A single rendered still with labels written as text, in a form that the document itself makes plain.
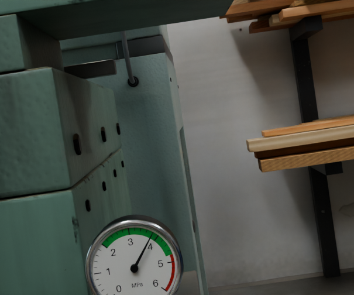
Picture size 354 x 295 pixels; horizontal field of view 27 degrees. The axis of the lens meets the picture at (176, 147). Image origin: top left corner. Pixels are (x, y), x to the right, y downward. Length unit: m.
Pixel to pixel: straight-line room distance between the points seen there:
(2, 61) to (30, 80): 0.02
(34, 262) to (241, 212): 2.48
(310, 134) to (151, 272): 2.06
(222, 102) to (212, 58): 0.18
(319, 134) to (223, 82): 0.60
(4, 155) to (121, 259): 0.12
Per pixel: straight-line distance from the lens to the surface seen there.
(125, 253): 0.47
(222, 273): 3.04
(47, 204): 0.54
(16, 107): 0.54
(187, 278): 0.60
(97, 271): 0.48
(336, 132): 2.52
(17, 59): 0.54
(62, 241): 0.54
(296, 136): 2.50
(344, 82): 3.02
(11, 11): 0.54
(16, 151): 0.54
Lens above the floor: 0.76
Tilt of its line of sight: 3 degrees down
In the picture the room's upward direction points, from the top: 9 degrees counter-clockwise
